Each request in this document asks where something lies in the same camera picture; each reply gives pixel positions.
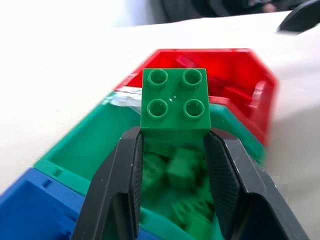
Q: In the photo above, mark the blue plastic bin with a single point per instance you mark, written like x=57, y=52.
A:
x=32, y=210

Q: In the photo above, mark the green four-stud building block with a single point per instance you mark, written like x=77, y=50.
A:
x=175, y=100

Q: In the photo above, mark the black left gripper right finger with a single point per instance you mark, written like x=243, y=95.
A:
x=250, y=190

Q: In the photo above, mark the green plastic bin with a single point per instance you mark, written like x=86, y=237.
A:
x=75, y=150

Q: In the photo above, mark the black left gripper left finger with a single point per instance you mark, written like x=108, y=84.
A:
x=107, y=190

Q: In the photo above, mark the red plastic bin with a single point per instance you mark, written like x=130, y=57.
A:
x=235, y=67

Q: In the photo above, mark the black rounded object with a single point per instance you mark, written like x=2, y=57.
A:
x=298, y=18

